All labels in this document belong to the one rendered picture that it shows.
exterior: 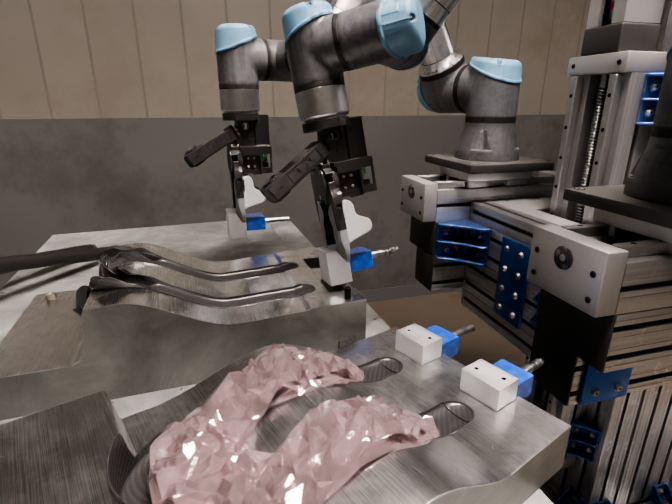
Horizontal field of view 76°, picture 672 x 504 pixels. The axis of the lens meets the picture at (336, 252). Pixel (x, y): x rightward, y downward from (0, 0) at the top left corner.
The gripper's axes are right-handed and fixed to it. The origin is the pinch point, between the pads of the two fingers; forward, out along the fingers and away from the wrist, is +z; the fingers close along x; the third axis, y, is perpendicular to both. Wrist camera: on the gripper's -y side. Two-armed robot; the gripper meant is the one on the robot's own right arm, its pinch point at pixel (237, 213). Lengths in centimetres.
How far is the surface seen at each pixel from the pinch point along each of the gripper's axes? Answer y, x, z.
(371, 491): 1, -68, 5
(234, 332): -5.3, -36.0, 7.9
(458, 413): 16, -58, 10
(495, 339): 134, 71, 95
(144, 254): -17.2, -16.7, 1.6
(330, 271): 10.1, -31.6, 2.5
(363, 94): 84, 136, -26
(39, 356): -29.6, -32.3, 8.8
